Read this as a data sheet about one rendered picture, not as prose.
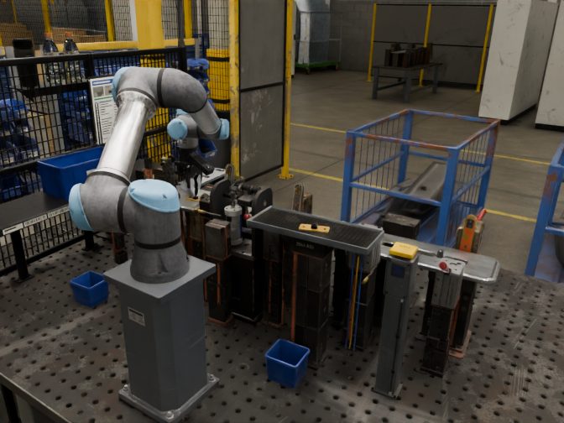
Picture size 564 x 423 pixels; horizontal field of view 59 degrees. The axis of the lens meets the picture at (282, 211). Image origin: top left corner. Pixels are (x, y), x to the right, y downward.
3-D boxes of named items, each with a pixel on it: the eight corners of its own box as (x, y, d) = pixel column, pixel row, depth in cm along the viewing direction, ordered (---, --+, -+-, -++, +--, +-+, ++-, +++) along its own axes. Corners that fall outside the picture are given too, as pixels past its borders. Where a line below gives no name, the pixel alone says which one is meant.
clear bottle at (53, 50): (66, 82, 211) (60, 33, 203) (54, 84, 205) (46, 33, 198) (56, 81, 213) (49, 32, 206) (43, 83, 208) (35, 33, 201)
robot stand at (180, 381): (169, 429, 130) (159, 298, 115) (117, 397, 141) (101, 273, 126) (220, 384, 146) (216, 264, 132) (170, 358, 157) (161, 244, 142)
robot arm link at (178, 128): (195, 120, 178) (202, 115, 188) (164, 119, 179) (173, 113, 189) (195, 142, 181) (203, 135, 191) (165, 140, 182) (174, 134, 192)
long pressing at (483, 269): (503, 258, 163) (503, 253, 163) (493, 288, 145) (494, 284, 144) (176, 185, 224) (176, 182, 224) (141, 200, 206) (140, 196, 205)
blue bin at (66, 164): (127, 180, 216) (125, 152, 211) (65, 201, 192) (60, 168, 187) (104, 174, 224) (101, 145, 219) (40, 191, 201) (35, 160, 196)
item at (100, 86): (133, 138, 241) (127, 72, 230) (96, 147, 223) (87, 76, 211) (130, 137, 242) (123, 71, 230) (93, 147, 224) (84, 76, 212)
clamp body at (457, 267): (453, 361, 158) (472, 261, 145) (446, 383, 149) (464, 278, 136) (423, 352, 163) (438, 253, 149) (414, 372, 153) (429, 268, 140)
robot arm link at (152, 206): (174, 246, 119) (169, 193, 114) (119, 242, 120) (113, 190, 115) (187, 226, 130) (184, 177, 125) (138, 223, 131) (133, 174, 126)
